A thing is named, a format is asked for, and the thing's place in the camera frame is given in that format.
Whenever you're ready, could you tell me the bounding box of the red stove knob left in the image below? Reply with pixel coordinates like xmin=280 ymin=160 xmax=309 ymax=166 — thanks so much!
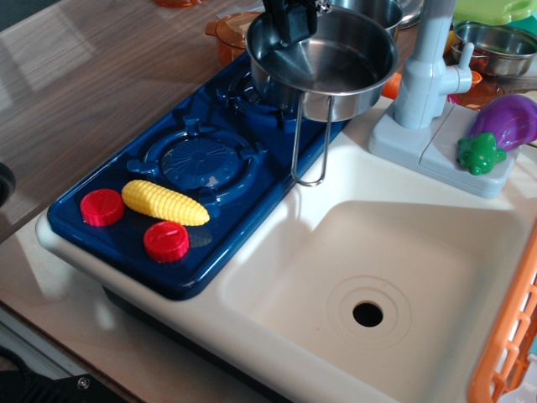
xmin=80 ymin=188 xmax=125 ymax=227

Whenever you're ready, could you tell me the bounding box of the orange dish rack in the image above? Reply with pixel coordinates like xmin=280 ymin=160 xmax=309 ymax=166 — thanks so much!
xmin=467 ymin=247 xmax=536 ymax=402

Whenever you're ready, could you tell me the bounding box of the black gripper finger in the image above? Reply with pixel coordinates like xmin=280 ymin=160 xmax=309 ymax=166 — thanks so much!
xmin=263 ymin=0 xmax=327 ymax=46

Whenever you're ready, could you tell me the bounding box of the orange toy carrot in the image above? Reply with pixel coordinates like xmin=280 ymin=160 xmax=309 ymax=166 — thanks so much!
xmin=382 ymin=72 xmax=402 ymax=100

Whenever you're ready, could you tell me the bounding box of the yellow toy corn cob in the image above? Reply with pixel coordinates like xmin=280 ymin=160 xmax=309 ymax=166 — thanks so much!
xmin=121 ymin=180 xmax=211 ymax=227

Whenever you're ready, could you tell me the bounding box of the grey toy faucet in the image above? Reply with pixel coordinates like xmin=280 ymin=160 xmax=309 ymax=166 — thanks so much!
xmin=368 ymin=1 xmax=519 ymax=198

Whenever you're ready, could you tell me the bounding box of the purple toy eggplant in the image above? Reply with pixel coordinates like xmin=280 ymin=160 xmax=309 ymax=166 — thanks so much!
xmin=456 ymin=94 xmax=536 ymax=175

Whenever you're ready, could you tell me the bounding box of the transparent orange toy pot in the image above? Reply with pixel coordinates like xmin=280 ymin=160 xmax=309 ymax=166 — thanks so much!
xmin=205 ymin=12 xmax=261 ymax=67

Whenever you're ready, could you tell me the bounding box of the steel bowl with handles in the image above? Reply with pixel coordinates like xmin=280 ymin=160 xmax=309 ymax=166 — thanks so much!
xmin=450 ymin=21 xmax=536 ymax=77

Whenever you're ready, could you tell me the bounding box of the blue toy stove top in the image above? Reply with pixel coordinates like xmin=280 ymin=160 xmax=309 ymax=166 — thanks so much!
xmin=47 ymin=55 xmax=343 ymax=300

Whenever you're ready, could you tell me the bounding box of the cream toy sink unit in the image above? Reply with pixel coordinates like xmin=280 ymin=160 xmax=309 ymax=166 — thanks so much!
xmin=36 ymin=99 xmax=536 ymax=402

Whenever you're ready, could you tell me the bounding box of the black cable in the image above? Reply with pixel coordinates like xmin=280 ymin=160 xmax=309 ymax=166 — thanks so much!
xmin=0 ymin=162 xmax=17 ymax=207

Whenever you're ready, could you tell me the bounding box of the red stove knob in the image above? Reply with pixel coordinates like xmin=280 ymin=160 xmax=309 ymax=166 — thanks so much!
xmin=143 ymin=221 xmax=190 ymax=263
xmin=80 ymin=188 xmax=125 ymax=227

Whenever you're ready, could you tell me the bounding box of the black bracket with screw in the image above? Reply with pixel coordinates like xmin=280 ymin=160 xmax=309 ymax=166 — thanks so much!
xmin=1 ymin=346 xmax=126 ymax=403

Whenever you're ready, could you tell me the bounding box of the red stove knob right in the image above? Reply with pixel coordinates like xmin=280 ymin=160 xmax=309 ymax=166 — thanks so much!
xmin=143 ymin=221 xmax=190 ymax=263

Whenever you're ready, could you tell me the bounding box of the steel pan with wire handle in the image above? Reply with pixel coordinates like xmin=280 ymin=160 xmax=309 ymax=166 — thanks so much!
xmin=246 ymin=8 xmax=399 ymax=185

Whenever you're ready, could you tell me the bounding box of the green plastic lid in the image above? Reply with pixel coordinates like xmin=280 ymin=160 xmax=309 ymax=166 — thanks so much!
xmin=453 ymin=0 xmax=536 ymax=25

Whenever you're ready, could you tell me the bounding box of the transparent orange lid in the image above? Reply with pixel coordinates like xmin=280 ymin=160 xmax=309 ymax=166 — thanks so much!
xmin=455 ymin=78 xmax=505 ymax=111

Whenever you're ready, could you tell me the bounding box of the tall steel pot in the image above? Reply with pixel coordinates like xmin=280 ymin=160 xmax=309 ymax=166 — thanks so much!
xmin=330 ymin=0 xmax=404 ymax=39

